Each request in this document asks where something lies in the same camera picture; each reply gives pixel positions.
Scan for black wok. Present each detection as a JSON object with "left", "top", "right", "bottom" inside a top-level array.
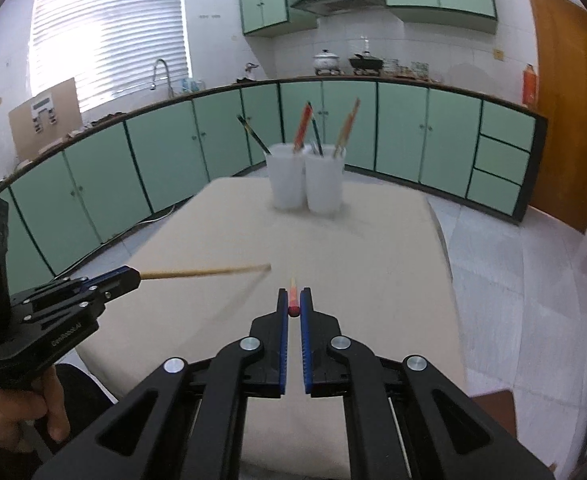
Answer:
[{"left": 349, "top": 51, "right": 384, "bottom": 73}]

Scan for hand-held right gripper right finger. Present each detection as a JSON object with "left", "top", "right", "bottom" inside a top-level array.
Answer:
[{"left": 299, "top": 287, "right": 557, "bottom": 480}]

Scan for brown cardboard board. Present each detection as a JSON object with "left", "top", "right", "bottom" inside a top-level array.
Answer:
[{"left": 8, "top": 77, "right": 84, "bottom": 161}]

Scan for metal sink faucet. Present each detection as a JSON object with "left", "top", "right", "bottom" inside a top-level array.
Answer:
[{"left": 152, "top": 58, "right": 174, "bottom": 98}]

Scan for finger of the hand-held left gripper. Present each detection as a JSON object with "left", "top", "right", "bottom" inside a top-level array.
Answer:
[
  {"left": 10, "top": 267, "right": 135, "bottom": 307},
  {"left": 20, "top": 268, "right": 142, "bottom": 324}
]

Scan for white window blinds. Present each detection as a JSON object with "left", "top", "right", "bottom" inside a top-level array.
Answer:
[{"left": 30, "top": 0, "right": 192, "bottom": 113}]

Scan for brown chopsticks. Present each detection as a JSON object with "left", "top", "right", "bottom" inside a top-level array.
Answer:
[{"left": 337, "top": 97, "right": 362, "bottom": 157}]

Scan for plain bamboo chopstick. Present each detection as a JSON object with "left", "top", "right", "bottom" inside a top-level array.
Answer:
[
  {"left": 140, "top": 262, "right": 272, "bottom": 281},
  {"left": 333, "top": 112, "right": 354, "bottom": 158}
]

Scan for range hood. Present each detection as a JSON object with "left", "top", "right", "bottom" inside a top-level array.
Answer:
[{"left": 290, "top": 0, "right": 385, "bottom": 16}]

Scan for white cooking pot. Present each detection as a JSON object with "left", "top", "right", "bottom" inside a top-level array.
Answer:
[{"left": 314, "top": 50, "right": 339, "bottom": 75}]

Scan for black chopstick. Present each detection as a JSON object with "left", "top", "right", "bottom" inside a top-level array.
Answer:
[
  {"left": 309, "top": 105, "right": 324, "bottom": 157},
  {"left": 236, "top": 114, "right": 273, "bottom": 156}
]

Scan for person's left hand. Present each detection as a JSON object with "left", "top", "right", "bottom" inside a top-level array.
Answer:
[{"left": 0, "top": 367, "right": 70, "bottom": 453}]

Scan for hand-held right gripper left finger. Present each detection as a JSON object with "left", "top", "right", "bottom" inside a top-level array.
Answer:
[{"left": 30, "top": 287, "right": 290, "bottom": 480}]

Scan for row of glass jars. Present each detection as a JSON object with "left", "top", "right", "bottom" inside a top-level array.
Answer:
[{"left": 383, "top": 59, "right": 444, "bottom": 83}]

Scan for white plastic cup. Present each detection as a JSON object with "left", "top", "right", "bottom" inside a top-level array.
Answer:
[
  {"left": 266, "top": 142, "right": 308, "bottom": 211},
  {"left": 304, "top": 150, "right": 347, "bottom": 215}
]

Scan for green kitchen base cabinets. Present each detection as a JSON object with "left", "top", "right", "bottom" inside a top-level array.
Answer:
[{"left": 0, "top": 76, "right": 548, "bottom": 301}]

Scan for person's dark clothing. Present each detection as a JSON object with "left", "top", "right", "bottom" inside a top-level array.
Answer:
[{"left": 53, "top": 364, "right": 119, "bottom": 413}]

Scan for brown wooden door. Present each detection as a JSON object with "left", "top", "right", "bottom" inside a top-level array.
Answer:
[{"left": 523, "top": 0, "right": 587, "bottom": 233}]

